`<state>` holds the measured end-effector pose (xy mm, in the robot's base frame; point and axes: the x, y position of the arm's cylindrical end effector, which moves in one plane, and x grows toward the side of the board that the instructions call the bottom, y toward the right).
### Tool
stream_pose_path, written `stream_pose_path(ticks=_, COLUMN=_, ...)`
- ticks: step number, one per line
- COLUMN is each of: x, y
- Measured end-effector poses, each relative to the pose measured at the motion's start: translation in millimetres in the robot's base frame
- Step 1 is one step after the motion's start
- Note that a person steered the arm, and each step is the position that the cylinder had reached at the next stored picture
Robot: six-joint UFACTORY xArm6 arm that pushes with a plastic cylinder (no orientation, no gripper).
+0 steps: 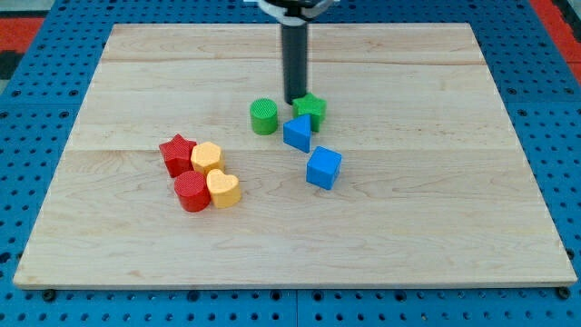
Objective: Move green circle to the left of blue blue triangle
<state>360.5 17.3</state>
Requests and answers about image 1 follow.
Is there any green star block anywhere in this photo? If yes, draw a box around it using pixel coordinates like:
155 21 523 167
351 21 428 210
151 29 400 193
292 93 327 133

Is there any yellow heart block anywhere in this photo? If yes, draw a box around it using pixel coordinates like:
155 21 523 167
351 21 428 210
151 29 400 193
206 169 241 208

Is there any wooden board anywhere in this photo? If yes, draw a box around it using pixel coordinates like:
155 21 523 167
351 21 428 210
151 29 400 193
14 23 577 290

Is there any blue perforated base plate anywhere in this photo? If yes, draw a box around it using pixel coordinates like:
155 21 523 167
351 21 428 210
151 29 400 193
1 0 580 326

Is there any blue triangle block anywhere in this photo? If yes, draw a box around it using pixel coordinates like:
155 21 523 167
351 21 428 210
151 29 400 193
283 114 311 153

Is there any red star block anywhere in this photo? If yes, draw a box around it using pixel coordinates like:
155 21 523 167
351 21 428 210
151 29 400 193
159 134 197 178

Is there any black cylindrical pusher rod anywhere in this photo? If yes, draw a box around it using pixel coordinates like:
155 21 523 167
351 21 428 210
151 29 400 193
281 24 308 104

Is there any yellow hexagon block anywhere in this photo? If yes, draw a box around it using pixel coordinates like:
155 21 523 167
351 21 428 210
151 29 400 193
191 142 225 175

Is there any red cylinder block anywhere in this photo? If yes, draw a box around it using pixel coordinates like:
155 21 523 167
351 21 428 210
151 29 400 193
174 171 211 213

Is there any blue cube block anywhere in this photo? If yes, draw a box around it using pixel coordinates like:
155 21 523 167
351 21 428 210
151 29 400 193
306 146 342 190

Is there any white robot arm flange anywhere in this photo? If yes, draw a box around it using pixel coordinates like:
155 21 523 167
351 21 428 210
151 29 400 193
254 0 338 26

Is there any green cylinder block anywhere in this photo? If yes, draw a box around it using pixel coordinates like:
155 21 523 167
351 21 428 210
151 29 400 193
250 98 278 135

